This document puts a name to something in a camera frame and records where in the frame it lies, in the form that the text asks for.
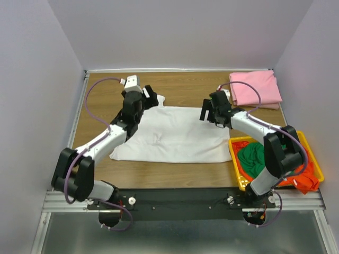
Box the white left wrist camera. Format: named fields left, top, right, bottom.
left=120, top=75, right=142, bottom=93

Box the orange t shirt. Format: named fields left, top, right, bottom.
left=230, top=140, right=320, bottom=195

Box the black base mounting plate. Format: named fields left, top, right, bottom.
left=87, top=187, right=275, bottom=224

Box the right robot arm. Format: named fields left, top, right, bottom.
left=200, top=90, right=308, bottom=207

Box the yellow plastic basket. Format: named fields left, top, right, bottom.
left=227, top=131, right=325, bottom=192

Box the green t shirt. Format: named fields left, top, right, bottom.
left=237, top=142, right=296, bottom=178

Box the white t shirt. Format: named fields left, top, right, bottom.
left=110, top=95, right=231, bottom=164

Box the aluminium frame rail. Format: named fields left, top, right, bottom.
left=42, top=189, right=326, bottom=213

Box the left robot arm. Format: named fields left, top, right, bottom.
left=51, top=85, right=158, bottom=209

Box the folded pink t shirt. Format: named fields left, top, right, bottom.
left=229, top=70, right=282, bottom=110

